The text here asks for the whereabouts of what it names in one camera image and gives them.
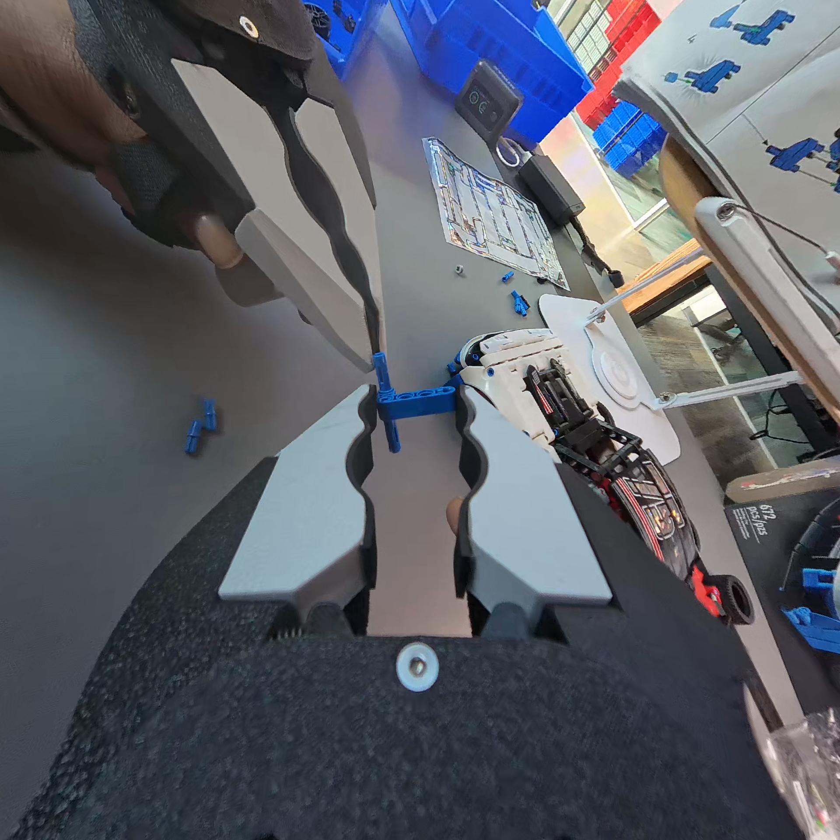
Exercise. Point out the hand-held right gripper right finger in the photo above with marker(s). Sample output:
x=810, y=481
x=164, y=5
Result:
x=538, y=525

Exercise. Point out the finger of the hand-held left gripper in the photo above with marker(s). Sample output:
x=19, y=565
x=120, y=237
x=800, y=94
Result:
x=236, y=144
x=328, y=144

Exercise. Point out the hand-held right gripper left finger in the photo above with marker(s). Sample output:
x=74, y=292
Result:
x=295, y=525

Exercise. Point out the grey desk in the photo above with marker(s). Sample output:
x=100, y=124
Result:
x=131, y=328

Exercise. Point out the person's right hand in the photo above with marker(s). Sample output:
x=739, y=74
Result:
x=454, y=515

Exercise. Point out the person's left hand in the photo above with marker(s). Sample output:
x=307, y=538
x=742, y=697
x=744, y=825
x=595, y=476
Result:
x=46, y=79

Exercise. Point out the toy brick race car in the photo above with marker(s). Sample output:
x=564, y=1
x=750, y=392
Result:
x=590, y=446

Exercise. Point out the blue open-front storage bin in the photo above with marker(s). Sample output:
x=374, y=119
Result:
x=348, y=33

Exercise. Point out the black power bank with display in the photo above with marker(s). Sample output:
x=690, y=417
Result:
x=489, y=102

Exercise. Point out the sticker sheet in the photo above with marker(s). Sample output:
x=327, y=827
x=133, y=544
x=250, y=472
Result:
x=492, y=210

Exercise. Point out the large blue storage bin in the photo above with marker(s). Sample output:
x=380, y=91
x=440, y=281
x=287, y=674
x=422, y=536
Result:
x=485, y=33

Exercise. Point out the black power adapter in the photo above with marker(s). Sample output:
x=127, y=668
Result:
x=551, y=187

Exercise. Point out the toy set cardboard box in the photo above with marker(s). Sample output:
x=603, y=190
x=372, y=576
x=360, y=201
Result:
x=774, y=525

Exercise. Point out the wooden table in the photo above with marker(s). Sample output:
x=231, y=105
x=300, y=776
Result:
x=663, y=279

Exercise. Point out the stack of red blue bins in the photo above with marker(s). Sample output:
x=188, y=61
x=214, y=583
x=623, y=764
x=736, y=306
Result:
x=617, y=98

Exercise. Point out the pile of clear plastic bags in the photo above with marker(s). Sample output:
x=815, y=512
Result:
x=807, y=774

